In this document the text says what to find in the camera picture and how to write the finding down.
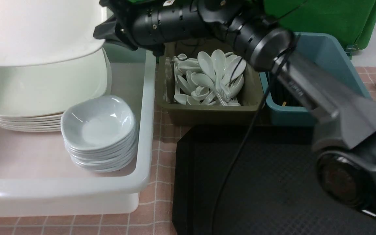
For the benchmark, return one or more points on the white spoons pile in bin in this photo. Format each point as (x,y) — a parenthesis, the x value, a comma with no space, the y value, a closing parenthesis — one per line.
(209,79)

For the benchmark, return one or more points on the teal plastic bin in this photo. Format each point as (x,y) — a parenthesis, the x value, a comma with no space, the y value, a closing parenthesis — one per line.
(325,51)

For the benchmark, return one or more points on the large white plastic tub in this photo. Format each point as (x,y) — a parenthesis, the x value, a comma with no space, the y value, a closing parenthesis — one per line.
(38,178)

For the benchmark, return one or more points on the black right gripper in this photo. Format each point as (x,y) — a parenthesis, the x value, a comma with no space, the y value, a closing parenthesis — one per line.
(115,29)

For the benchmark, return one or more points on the pink checkered tablecloth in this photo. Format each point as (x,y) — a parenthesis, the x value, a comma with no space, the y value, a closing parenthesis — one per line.
(152,216)

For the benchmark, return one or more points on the olive plastic bin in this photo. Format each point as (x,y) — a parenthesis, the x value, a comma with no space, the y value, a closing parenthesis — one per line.
(189,115)

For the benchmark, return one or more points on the metal binder clip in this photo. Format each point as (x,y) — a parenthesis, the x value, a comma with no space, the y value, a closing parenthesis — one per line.
(351,49)

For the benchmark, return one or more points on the green backdrop cloth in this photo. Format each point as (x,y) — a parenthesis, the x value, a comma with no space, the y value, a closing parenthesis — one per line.
(331,16)

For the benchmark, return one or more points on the black chopsticks pile in bin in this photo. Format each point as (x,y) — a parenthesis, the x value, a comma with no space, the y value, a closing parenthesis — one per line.
(282,96)

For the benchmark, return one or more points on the black plastic serving tray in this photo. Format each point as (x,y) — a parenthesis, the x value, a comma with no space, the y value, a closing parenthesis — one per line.
(271,191)

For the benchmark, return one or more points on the stack of small white bowls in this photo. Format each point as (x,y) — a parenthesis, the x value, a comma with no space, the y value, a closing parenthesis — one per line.
(101,134)

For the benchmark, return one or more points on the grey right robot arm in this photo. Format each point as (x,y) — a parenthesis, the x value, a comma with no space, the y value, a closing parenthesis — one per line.
(345,134)

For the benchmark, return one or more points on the stack of white square plates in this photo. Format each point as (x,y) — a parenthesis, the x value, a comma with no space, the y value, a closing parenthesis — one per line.
(46,91)

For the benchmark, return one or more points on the large white square plate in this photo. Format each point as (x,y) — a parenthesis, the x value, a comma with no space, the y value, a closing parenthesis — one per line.
(38,32)

